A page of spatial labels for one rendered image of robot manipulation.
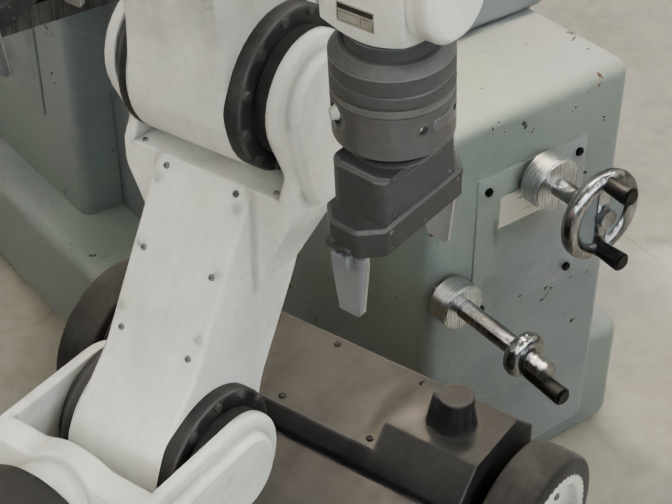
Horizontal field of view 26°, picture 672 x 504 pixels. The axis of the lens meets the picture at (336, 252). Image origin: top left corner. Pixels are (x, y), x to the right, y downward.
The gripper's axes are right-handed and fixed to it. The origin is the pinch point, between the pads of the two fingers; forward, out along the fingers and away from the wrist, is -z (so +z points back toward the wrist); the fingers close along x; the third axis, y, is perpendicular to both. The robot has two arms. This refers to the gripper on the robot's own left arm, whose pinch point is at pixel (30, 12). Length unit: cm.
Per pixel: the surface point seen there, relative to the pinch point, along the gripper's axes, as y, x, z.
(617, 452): -41, 47, -112
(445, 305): -29, 21, -51
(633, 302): -27, 81, -122
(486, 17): -16, 54, -38
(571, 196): -37, 37, -44
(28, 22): 15.3, 10.1, -15.7
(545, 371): -44, 18, -51
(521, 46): -22, 52, -39
